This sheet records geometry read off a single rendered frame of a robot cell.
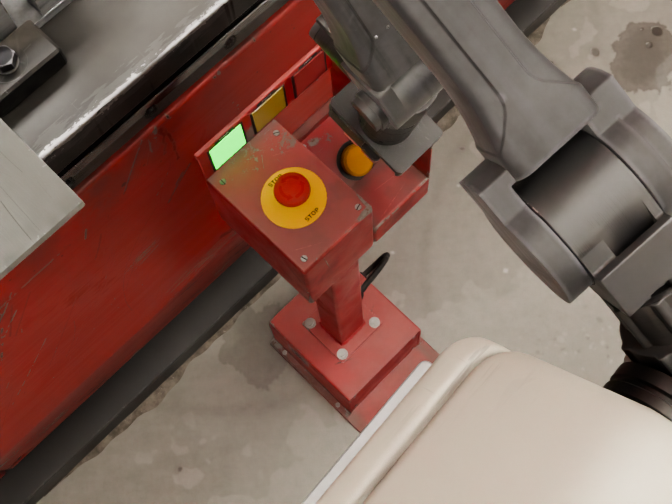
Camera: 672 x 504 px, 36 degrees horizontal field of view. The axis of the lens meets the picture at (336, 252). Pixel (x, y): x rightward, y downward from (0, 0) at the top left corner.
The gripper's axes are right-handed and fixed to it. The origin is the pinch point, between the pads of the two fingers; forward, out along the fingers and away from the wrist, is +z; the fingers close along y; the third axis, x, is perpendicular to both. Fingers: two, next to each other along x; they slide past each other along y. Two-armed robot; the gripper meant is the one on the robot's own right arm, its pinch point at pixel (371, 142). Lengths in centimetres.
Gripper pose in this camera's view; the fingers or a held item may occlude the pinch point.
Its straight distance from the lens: 111.9
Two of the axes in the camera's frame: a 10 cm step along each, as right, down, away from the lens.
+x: -7.0, 6.8, -2.1
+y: -7.0, -7.2, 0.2
